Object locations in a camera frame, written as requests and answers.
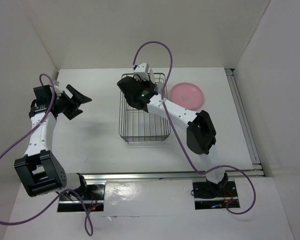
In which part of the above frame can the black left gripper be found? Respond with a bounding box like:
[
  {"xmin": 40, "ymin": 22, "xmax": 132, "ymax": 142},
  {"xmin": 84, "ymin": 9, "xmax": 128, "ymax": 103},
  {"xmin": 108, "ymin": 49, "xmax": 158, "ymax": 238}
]
[{"xmin": 51, "ymin": 84, "xmax": 91, "ymax": 120}]

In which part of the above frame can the clear glass plate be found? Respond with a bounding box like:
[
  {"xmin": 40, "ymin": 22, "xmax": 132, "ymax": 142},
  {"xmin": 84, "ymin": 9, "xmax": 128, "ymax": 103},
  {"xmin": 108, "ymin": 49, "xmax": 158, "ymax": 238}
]
[{"xmin": 155, "ymin": 81, "xmax": 164, "ymax": 93}]

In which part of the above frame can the pink plastic plate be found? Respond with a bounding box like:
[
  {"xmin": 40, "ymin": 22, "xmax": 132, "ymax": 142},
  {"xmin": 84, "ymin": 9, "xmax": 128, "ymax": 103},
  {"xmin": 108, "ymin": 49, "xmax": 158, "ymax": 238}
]
[{"xmin": 169, "ymin": 82, "xmax": 205, "ymax": 110}]

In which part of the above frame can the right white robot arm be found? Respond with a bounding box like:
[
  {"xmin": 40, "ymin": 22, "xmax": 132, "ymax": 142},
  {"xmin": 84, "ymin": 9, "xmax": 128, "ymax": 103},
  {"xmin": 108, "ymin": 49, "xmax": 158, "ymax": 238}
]
[{"xmin": 117, "ymin": 76, "xmax": 229, "ymax": 196}]

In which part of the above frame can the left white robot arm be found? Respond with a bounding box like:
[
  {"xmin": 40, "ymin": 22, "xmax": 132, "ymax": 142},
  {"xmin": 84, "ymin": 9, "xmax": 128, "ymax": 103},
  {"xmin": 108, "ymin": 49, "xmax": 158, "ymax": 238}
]
[{"xmin": 14, "ymin": 84, "xmax": 91, "ymax": 200}]

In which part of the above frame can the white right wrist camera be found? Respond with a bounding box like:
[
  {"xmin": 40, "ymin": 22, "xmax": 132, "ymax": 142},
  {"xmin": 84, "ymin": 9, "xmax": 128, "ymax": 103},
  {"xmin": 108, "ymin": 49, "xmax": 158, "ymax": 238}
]
[{"xmin": 133, "ymin": 62, "xmax": 150, "ymax": 81}]

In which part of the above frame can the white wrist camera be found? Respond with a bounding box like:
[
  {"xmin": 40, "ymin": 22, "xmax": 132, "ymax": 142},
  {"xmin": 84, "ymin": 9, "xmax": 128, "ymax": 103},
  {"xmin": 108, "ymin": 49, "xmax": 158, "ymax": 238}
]
[
  {"xmin": 52, "ymin": 80, "xmax": 63, "ymax": 97},
  {"xmin": 133, "ymin": 62, "xmax": 150, "ymax": 81}
]

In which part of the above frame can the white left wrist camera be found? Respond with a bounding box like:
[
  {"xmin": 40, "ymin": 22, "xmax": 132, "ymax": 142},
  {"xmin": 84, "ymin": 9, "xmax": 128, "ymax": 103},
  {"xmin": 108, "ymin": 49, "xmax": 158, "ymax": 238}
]
[{"xmin": 52, "ymin": 80, "xmax": 63, "ymax": 97}]

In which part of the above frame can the grey wire dish rack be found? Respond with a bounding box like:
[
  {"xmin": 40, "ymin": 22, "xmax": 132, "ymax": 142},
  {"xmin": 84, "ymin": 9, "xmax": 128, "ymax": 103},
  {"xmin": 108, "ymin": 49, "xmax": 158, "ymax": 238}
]
[{"xmin": 117, "ymin": 72, "xmax": 171, "ymax": 144}]

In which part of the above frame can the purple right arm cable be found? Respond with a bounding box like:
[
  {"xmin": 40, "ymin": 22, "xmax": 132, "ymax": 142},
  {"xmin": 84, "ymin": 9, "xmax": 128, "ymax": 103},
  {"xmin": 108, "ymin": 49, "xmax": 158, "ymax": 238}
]
[{"xmin": 132, "ymin": 41, "xmax": 256, "ymax": 215}]

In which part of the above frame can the aluminium table edge rail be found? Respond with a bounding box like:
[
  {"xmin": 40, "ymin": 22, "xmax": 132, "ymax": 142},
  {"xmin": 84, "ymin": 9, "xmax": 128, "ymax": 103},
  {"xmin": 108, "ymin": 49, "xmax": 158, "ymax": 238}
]
[{"xmin": 77, "ymin": 170, "xmax": 241, "ymax": 183}]

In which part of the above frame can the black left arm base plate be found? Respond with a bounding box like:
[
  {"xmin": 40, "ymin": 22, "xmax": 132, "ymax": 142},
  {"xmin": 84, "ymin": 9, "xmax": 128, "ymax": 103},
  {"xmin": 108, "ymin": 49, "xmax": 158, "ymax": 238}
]
[{"xmin": 66, "ymin": 173, "xmax": 105, "ymax": 203}]

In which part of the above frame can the aluminium side rail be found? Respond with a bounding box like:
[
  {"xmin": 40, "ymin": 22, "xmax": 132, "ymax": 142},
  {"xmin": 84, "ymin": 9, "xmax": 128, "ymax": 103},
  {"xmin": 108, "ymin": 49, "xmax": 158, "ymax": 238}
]
[{"xmin": 224, "ymin": 68, "xmax": 265, "ymax": 177}]

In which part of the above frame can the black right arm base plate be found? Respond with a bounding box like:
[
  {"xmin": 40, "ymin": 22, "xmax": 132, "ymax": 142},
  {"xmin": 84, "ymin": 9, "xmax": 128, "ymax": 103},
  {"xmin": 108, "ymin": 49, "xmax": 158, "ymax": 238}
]
[{"xmin": 190, "ymin": 181, "xmax": 238, "ymax": 199}]

